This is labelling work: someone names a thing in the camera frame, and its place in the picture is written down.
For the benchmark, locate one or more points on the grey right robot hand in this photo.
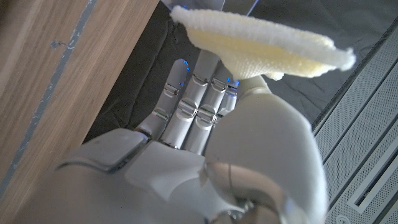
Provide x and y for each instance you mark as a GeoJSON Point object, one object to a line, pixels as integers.
{"type": "Point", "coordinates": [255, 140]}

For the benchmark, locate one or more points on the yellow sponge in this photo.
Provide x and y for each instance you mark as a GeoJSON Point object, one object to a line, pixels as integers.
{"type": "Point", "coordinates": [248, 46]}

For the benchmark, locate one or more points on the grey perforated metal panel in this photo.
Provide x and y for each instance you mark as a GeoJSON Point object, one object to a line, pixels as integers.
{"type": "Point", "coordinates": [357, 140]}

